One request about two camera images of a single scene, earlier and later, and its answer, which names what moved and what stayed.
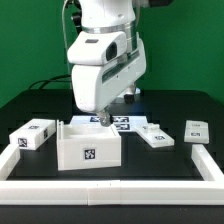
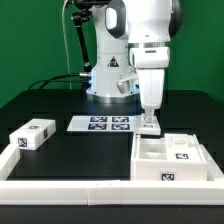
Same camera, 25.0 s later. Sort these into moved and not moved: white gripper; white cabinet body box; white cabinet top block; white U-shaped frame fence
Moved: white cabinet body box; white gripper
Not moved: white cabinet top block; white U-shaped frame fence
